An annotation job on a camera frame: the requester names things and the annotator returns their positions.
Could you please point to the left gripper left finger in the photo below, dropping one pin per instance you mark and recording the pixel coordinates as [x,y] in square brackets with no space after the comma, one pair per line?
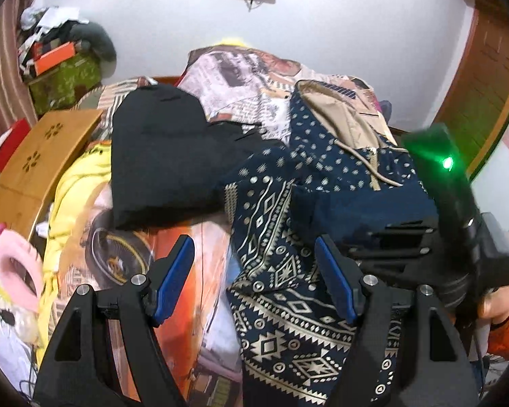
[144,303]

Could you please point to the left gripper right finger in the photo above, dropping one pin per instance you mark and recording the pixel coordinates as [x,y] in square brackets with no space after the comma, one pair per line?
[362,301]

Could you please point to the person right hand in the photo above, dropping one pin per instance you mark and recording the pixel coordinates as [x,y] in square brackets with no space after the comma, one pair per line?
[494,306]

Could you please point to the pink plush toy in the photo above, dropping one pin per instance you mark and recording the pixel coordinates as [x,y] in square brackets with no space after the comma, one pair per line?
[21,270]

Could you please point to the black folded garment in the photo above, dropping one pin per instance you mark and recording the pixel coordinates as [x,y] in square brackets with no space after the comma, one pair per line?
[168,161]

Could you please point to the yellow garment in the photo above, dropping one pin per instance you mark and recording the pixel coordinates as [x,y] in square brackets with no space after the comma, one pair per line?
[87,172]

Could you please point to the wooden door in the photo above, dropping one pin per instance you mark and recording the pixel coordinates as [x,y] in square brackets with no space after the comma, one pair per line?
[476,107]

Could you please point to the wooden folding lap table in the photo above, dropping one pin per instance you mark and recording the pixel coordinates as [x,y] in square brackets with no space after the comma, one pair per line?
[29,180]

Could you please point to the red book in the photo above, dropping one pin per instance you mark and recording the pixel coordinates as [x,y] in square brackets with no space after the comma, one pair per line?
[11,139]

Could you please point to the green patterned storage box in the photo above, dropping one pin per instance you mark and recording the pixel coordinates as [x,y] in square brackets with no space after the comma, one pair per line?
[64,85]

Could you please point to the printed bed blanket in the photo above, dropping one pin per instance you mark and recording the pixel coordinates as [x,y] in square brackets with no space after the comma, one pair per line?
[235,84]

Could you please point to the striped red curtain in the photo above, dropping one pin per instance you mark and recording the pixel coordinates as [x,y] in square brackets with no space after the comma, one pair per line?
[4,76]

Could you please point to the orange box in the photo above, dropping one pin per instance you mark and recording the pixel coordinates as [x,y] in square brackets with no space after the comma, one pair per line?
[55,57]

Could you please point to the white cloth pile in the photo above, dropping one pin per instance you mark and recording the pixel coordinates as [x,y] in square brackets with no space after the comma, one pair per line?
[49,17]

